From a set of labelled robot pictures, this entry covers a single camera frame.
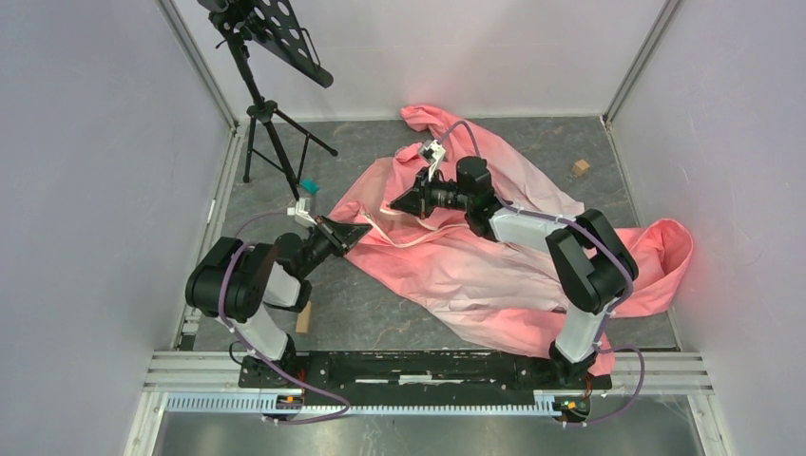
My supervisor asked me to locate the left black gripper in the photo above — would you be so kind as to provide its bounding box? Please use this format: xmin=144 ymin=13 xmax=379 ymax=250
xmin=297 ymin=213 xmax=373 ymax=278

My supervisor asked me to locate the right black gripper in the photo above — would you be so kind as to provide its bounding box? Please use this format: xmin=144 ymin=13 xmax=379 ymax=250
xmin=391 ymin=166 xmax=471 ymax=220

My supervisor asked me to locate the pink zip jacket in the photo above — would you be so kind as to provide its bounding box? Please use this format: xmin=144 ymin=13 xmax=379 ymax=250
xmin=329 ymin=104 xmax=695 ymax=377

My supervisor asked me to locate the black perforated music stand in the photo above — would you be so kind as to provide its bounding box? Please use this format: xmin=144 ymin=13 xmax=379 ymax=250
xmin=198 ymin=0 xmax=338 ymax=201

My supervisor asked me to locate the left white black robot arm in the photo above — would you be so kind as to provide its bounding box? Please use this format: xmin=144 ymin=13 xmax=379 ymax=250
xmin=185 ymin=216 xmax=372 ymax=388

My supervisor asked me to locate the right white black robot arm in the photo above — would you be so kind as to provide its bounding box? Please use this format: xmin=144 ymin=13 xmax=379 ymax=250
xmin=389 ymin=157 xmax=639 ymax=388

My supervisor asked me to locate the small teal block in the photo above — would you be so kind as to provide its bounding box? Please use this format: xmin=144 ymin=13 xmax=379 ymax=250
xmin=299 ymin=179 xmax=320 ymax=195

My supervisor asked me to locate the long wooden block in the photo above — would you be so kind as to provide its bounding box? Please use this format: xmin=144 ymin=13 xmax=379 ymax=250
xmin=295 ymin=301 xmax=313 ymax=333

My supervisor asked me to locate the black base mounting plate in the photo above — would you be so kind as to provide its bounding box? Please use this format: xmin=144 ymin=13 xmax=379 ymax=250
xmin=238 ymin=351 xmax=612 ymax=409

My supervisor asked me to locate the small wooden cube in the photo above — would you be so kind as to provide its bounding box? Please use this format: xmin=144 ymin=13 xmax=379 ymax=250
xmin=571 ymin=160 xmax=591 ymax=177

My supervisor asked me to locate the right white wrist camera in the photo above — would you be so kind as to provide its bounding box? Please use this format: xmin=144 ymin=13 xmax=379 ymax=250
xmin=418 ymin=140 xmax=446 ymax=181

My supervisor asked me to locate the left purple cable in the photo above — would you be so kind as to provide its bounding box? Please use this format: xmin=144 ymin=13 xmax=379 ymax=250
xmin=218 ymin=211 xmax=353 ymax=428

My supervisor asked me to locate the purple cable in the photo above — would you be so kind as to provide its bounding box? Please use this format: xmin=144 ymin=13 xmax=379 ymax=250
xmin=437 ymin=121 xmax=646 ymax=428
xmin=218 ymin=211 xmax=353 ymax=428

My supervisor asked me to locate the white slotted cable duct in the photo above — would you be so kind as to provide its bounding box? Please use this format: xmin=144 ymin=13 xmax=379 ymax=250
xmin=164 ymin=392 xmax=587 ymax=418

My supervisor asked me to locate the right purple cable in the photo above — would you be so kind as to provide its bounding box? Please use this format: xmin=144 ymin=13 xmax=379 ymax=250
xmin=437 ymin=121 xmax=646 ymax=428

